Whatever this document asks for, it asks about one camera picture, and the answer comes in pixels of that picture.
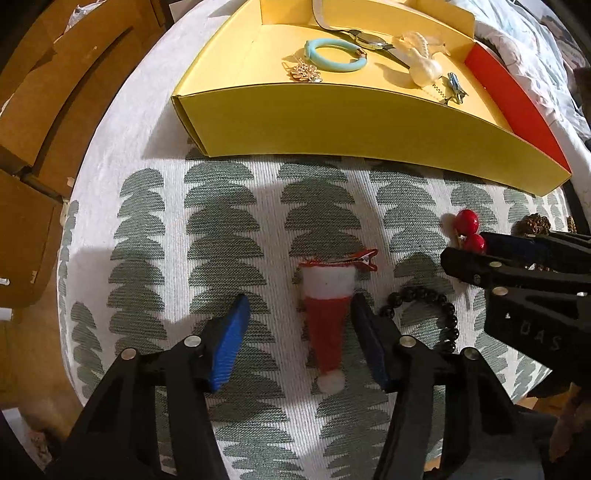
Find red berry hairpin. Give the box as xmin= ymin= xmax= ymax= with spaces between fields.
xmin=451 ymin=209 xmax=488 ymax=254

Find brown bead bracelet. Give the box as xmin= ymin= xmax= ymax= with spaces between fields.
xmin=512 ymin=215 xmax=552 ymax=238

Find green tree patterned bedspread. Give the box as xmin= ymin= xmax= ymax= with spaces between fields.
xmin=55 ymin=0 xmax=573 ymax=480

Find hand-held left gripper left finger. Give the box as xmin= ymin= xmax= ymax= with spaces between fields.
xmin=46 ymin=293 xmax=252 ymax=480

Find light blue bangle bracelet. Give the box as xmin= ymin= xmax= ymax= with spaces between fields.
xmin=304 ymin=38 xmax=369 ymax=73

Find red santa hat hair clip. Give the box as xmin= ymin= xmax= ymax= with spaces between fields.
xmin=292 ymin=248 xmax=379 ymax=395

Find rumpled duvet and pillows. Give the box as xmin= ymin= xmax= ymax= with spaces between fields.
xmin=471 ymin=0 xmax=591 ymax=153

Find black leather wrist watch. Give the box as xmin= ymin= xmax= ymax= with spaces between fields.
xmin=311 ymin=0 xmax=411 ymax=68

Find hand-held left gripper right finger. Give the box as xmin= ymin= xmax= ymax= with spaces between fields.
xmin=349 ymin=292 xmax=546 ymax=480

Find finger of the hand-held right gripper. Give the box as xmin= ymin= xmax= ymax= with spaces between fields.
xmin=440 ymin=247 xmax=591 ymax=297
xmin=480 ymin=230 xmax=591 ymax=260

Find yellow cardboard box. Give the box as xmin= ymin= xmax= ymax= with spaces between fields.
xmin=172 ymin=0 xmax=573 ymax=197

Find white hair claw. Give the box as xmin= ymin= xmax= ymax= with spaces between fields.
xmin=392 ymin=30 xmax=450 ymax=88

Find gold tree brooch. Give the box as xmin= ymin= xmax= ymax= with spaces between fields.
xmin=284 ymin=58 xmax=324 ymax=85

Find black bead bracelet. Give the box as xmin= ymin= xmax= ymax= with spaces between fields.
xmin=379 ymin=285 xmax=459 ymax=354

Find blue hair clip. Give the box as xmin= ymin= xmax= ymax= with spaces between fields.
xmin=443 ymin=72 xmax=468 ymax=104

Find wooden wardrobe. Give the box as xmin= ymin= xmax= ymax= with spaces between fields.
xmin=0 ymin=0 xmax=178 ymax=324

